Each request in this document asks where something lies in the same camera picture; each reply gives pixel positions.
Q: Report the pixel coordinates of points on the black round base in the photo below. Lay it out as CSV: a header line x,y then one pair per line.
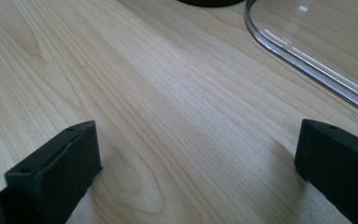
x,y
211,2

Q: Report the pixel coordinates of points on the clear acrylic plate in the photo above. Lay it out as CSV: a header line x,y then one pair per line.
x,y
329,34

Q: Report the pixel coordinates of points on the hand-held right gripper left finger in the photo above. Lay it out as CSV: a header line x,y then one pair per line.
x,y
52,174

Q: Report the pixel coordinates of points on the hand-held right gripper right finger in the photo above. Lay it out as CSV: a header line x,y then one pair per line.
x,y
338,158

